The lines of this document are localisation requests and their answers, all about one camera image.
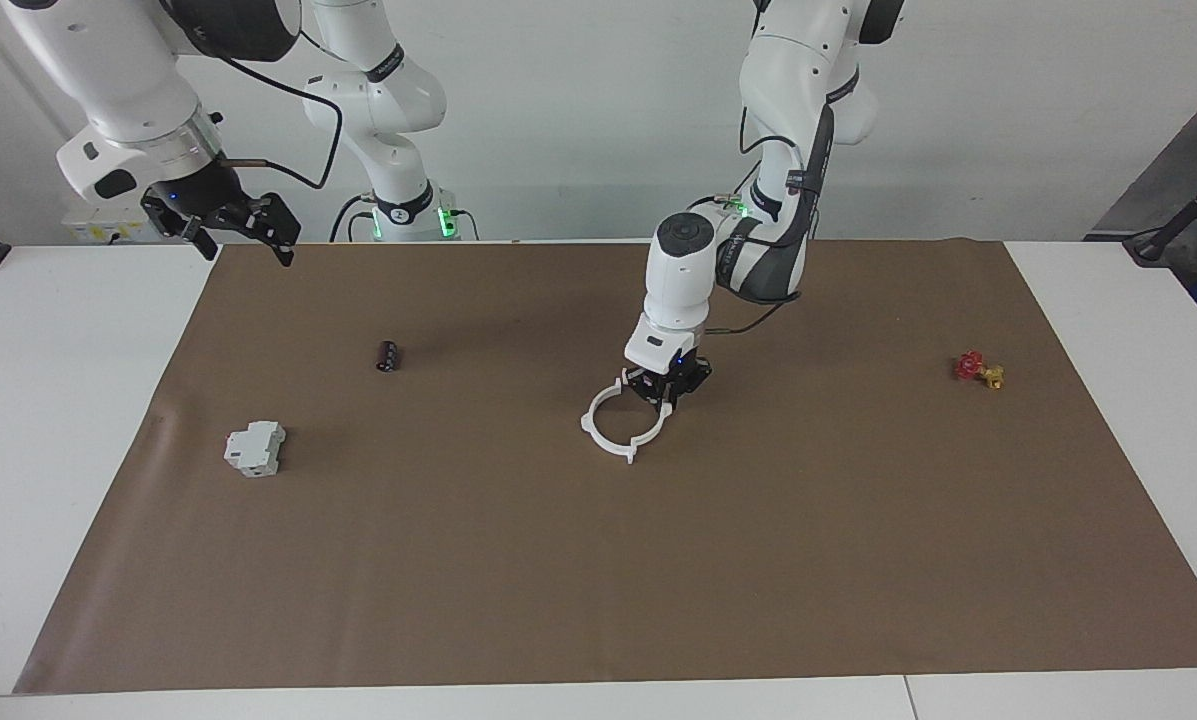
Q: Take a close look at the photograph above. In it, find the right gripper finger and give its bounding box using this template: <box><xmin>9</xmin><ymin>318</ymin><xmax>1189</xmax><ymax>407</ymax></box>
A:
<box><xmin>248</xmin><ymin>192</ymin><xmax>303</xmax><ymax>268</ymax></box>
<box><xmin>179</xmin><ymin>212</ymin><xmax>222</xmax><ymax>264</ymax></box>

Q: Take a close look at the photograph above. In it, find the white half-ring pipe clamp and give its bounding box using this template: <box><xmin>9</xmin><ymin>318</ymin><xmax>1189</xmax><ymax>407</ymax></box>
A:
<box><xmin>618</xmin><ymin>370</ymin><xmax>676</xmax><ymax>465</ymax></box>
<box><xmin>579</xmin><ymin>370</ymin><xmax>639</xmax><ymax>465</ymax></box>

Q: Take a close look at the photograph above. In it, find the brown table mat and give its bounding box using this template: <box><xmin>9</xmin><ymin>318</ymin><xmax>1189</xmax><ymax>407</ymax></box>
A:
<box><xmin>13</xmin><ymin>238</ymin><xmax>1197</xmax><ymax>695</ymax></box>

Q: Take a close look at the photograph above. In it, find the white circuit breaker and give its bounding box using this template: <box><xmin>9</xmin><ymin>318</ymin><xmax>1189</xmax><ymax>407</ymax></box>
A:
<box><xmin>222</xmin><ymin>419</ymin><xmax>288</xmax><ymax>479</ymax></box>

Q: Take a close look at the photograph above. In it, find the black stand pole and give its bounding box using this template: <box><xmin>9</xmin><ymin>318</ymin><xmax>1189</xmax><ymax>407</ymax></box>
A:
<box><xmin>1123</xmin><ymin>155</ymin><xmax>1197</xmax><ymax>267</ymax></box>

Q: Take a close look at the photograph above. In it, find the black base cable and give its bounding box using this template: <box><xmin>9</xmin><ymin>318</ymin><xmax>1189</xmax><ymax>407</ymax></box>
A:
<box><xmin>329</xmin><ymin>194</ymin><xmax>372</xmax><ymax>244</ymax></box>

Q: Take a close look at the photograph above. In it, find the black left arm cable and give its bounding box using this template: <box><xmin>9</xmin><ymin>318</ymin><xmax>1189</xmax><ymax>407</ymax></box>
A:
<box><xmin>702</xmin><ymin>100</ymin><xmax>811</xmax><ymax>337</ymax></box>

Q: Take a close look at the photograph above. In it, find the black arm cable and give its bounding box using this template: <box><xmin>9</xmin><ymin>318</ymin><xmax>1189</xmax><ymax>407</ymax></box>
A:
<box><xmin>212</xmin><ymin>48</ymin><xmax>346</xmax><ymax>191</ymax></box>
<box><xmin>702</xmin><ymin>100</ymin><xmax>811</xmax><ymax>337</ymax></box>

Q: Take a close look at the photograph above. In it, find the white wall socket box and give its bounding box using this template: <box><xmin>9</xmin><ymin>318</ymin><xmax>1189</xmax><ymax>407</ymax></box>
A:
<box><xmin>62</xmin><ymin>204</ymin><xmax>159</xmax><ymax>245</ymax></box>

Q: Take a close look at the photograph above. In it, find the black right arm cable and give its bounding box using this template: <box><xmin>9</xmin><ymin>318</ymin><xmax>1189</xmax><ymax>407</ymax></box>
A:
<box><xmin>212</xmin><ymin>48</ymin><xmax>346</xmax><ymax>191</ymax></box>

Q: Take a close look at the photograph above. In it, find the red-handled brass valve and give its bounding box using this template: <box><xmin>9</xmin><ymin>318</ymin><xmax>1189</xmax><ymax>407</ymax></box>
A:
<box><xmin>952</xmin><ymin>349</ymin><xmax>1006</xmax><ymax>392</ymax></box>

